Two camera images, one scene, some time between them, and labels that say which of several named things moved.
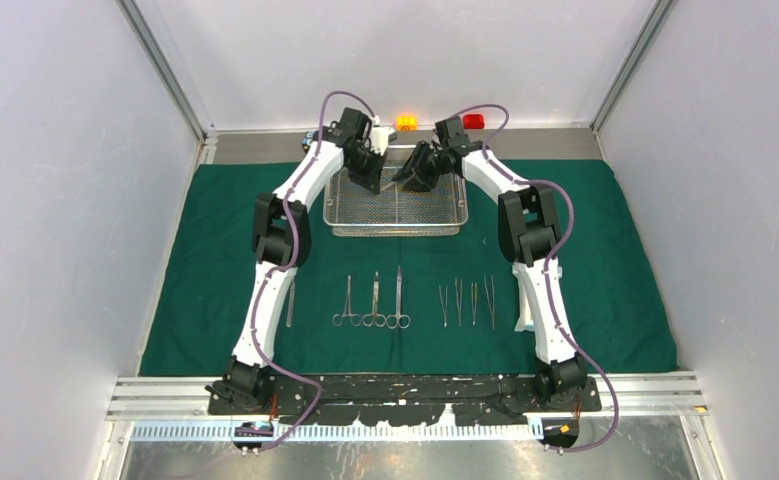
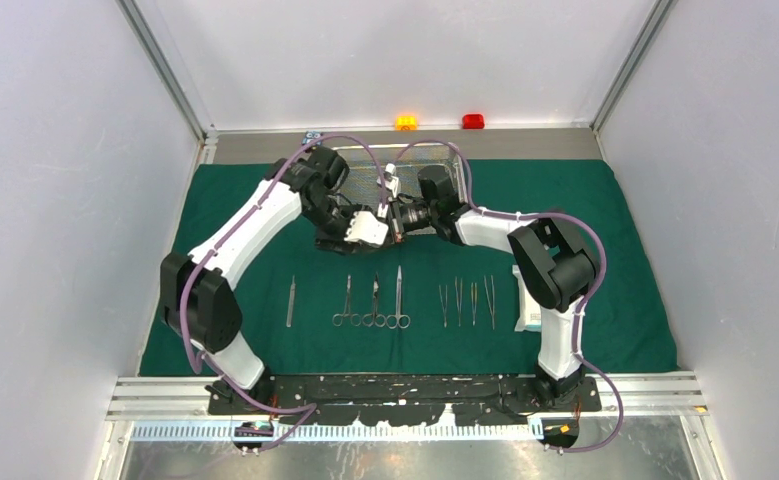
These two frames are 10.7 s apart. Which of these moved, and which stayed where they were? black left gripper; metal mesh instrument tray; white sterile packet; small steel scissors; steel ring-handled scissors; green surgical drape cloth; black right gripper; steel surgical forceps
Moved: black left gripper; black right gripper; metal mesh instrument tray
Stayed: small steel scissors; green surgical drape cloth; steel ring-handled scissors; steel surgical forceps; white sterile packet
